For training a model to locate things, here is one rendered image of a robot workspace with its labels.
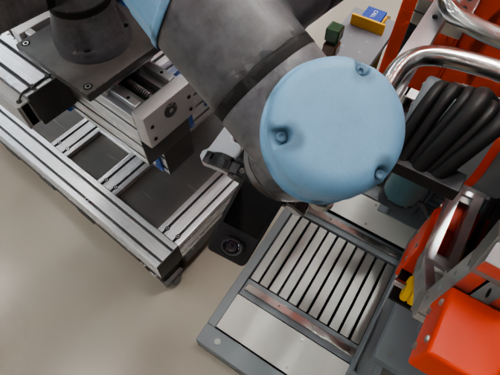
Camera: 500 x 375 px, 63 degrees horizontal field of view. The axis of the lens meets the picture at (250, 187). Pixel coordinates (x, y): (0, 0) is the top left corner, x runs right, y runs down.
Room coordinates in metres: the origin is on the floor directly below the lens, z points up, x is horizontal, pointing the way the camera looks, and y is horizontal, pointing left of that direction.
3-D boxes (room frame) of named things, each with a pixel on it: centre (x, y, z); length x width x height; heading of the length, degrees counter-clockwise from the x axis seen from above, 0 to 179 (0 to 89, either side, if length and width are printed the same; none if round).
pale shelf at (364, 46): (1.11, -0.33, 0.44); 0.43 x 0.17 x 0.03; 147
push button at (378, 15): (1.25, -0.43, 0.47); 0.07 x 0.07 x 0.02; 57
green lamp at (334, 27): (0.94, -0.23, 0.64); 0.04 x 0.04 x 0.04; 57
